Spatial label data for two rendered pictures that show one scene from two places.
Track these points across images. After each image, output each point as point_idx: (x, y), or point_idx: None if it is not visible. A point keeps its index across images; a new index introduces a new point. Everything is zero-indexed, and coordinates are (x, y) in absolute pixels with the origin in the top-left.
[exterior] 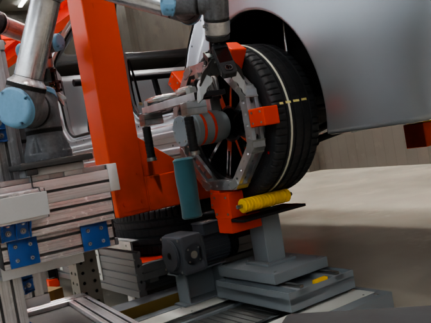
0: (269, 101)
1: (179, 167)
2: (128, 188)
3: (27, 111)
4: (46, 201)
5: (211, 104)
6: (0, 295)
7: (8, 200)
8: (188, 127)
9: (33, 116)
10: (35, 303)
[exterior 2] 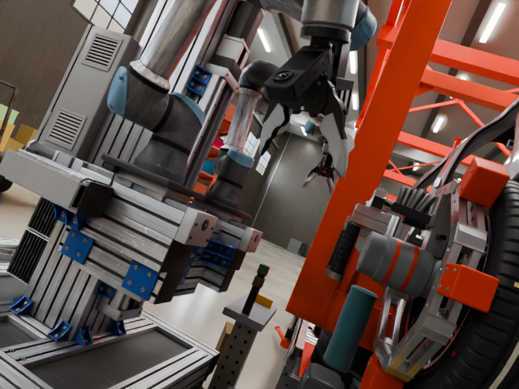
0: (496, 270)
1: (350, 295)
2: (311, 289)
3: (114, 93)
4: (72, 193)
5: (429, 243)
6: (77, 279)
7: (47, 170)
8: (344, 238)
9: (123, 104)
10: (106, 311)
